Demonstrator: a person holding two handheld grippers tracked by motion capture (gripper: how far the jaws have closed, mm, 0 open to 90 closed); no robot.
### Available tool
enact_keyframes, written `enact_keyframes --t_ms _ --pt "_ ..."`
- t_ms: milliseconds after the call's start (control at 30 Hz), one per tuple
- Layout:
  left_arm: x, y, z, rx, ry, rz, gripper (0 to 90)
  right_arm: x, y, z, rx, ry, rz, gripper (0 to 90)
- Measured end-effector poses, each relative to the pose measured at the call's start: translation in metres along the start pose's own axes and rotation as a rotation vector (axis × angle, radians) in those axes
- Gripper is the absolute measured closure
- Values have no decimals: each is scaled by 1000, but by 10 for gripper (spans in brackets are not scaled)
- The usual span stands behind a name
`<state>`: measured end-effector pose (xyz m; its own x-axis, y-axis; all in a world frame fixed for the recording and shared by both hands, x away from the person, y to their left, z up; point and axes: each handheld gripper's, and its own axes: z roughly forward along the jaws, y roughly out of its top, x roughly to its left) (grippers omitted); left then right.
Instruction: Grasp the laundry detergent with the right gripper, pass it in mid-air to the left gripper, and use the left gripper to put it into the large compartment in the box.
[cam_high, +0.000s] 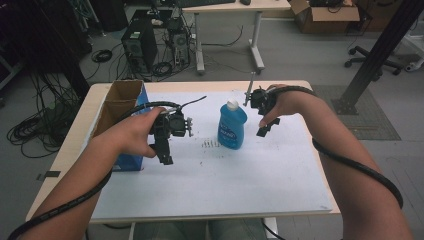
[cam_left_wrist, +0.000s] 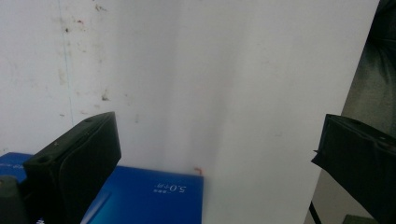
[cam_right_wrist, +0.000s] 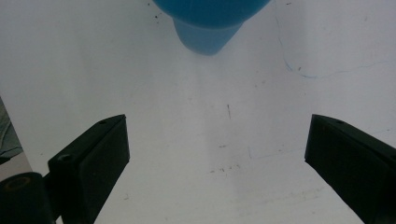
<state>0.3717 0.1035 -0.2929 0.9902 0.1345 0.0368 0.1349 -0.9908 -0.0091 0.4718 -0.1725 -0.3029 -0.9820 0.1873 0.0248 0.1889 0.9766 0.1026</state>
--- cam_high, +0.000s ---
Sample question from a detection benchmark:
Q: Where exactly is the white table mat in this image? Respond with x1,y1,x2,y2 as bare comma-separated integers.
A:
89,89,334,222

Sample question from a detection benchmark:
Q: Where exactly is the black keyboard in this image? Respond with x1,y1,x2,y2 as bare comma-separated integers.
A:
176,0,238,8

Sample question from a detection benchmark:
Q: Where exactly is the black curtain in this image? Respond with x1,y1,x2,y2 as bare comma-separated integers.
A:
0,0,93,101

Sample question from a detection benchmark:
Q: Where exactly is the blue bottle with white cap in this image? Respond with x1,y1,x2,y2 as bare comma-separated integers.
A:
217,98,249,151

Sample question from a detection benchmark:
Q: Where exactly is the person's right hand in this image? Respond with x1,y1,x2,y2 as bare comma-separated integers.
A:
258,83,316,129

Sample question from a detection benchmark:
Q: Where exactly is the blue cardboard box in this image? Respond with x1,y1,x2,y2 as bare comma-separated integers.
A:
89,79,151,173

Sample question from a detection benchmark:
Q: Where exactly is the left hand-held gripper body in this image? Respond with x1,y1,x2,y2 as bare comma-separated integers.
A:
148,106,195,139

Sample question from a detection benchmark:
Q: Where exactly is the thin black floor cable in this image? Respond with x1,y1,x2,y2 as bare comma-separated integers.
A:
201,24,244,48

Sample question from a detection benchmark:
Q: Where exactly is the black tape strip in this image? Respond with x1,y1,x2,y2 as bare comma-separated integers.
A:
36,170,62,181

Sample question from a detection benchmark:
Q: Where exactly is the black cable under table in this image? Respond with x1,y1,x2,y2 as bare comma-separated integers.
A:
261,221,286,240

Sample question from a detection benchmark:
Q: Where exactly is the dark gray floor mat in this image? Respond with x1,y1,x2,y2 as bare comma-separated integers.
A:
311,84,403,142

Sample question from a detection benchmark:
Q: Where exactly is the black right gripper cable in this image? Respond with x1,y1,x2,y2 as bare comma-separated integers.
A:
264,85,404,210

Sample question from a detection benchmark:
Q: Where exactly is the gray computer tower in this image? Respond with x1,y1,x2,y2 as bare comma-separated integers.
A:
166,18,192,68

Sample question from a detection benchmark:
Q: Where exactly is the open brown cardboard box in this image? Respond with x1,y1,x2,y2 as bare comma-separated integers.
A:
289,0,361,34

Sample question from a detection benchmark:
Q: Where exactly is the black office chair base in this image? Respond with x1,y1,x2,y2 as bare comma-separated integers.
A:
344,45,404,82

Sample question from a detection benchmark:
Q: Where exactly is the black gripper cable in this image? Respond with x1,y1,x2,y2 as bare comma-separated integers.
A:
6,95,208,240
264,85,404,210

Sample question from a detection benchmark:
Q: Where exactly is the black computer tower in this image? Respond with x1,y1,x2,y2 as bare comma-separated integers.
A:
120,16,159,76

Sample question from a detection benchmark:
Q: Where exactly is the tangle of black floor cables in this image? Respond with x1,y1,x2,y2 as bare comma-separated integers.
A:
6,73,84,160

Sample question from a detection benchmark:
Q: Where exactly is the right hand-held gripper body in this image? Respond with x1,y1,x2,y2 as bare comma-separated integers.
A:
243,71,278,116

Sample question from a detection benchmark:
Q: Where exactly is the coiled black cable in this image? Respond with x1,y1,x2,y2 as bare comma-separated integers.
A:
152,61,174,78
90,49,114,64

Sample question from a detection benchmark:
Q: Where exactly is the white desk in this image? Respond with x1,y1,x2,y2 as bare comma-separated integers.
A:
181,0,293,76

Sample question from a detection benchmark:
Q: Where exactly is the black metal post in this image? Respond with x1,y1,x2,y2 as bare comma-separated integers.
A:
331,0,424,116

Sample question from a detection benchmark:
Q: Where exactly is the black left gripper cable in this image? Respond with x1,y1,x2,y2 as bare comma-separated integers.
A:
6,95,208,240

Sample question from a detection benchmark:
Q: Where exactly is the person's left hand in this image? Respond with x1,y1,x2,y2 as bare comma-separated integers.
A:
99,106,167,159

